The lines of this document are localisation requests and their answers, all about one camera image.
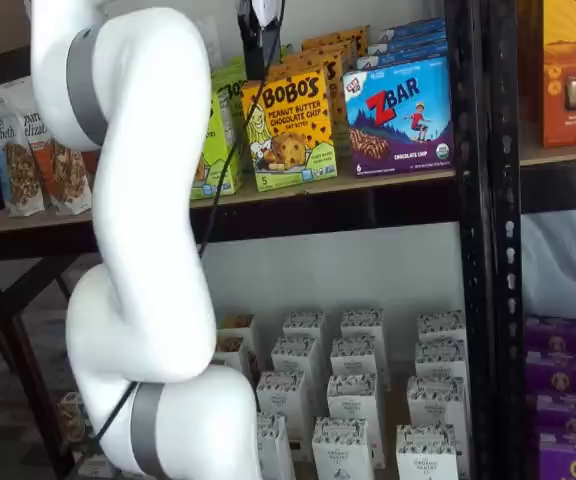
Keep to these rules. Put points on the blue Zbar box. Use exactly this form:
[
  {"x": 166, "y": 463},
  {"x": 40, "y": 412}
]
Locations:
[
  {"x": 413, "y": 44},
  {"x": 415, "y": 30},
  {"x": 398, "y": 120},
  {"x": 403, "y": 56}
]

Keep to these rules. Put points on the green Bobo's box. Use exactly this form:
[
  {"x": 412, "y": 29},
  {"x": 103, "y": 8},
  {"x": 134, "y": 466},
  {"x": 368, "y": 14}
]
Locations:
[
  {"x": 287, "y": 50},
  {"x": 213, "y": 150},
  {"x": 225, "y": 72}
]

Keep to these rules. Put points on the large orange snack box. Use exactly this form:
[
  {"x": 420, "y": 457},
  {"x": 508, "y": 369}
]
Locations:
[{"x": 573, "y": 60}]

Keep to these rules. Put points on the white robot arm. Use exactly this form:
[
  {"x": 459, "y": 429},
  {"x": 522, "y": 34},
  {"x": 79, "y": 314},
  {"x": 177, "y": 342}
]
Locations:
[{"x": 143, "y": 200}]

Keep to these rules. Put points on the brown shelf board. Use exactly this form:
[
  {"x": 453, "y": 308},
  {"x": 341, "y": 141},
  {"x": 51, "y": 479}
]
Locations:
[
  {"x": 18, "y": 222},
  {"x": 558, "y": 156}
]

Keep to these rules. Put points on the orange Bobo's box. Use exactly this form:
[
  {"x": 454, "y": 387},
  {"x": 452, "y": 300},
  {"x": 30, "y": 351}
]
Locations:
[
  {"x": 338, "y": 36},
  {"x": 308, "y": 62},
  {"x": 295, "y": 130},
  {"x": 328, "y": 47}
]

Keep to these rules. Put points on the granola bag orange label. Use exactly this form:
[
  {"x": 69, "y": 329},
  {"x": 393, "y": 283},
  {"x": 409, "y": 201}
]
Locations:
[{"x": 65, "y": 175}]

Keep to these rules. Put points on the white carton colourful print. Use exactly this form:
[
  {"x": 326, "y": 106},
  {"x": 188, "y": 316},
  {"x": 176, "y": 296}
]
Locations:
[
  {"x": 229, "y": 352},
  {"x": 238, "y": 330}
]

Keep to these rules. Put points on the white carton granola print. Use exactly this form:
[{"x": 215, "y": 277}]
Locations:
[{"x": 72, "y": 420}]

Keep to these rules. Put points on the black metal shelf rack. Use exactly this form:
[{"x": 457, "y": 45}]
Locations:
[
  {"x": 470, "y": 300},
  {"x": 505, "y": 300}
]

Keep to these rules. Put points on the purple snack box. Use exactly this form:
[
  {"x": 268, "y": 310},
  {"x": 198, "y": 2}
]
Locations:
[
  {"x": 558, "y": 337},
  {"x": 575, "y": 462},
  {"x": 573, "y": 420},
  {"x": 560, "y": 377}
]

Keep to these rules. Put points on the white pantry carton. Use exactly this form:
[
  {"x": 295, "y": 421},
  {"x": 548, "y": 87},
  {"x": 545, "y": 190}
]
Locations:
[
  {"x": 277, "y": 450},
  {"x": 280, "y": 400},
  {"x": 340, "y": 450},
  {"x": 294, "y": 357},
  {"x": 304, "y": 327},
  {"x": 363, "y": 325},
  {"x": 352, "y": 400},
  {"x": 440, "y": 360},
  {"x": 354, "y": 357},
  {"x": 425, "y": 455},
  {"x": 435, "y": 400},
  {"x": 440, "y": 327}
]

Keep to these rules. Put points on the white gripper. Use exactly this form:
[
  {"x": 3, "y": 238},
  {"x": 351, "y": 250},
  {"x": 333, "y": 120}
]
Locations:
[{"x": 268, "y": 10}]

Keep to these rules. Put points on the granola bag blue label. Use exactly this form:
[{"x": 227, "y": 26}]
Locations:
[{"x": 13, "y": 170}]

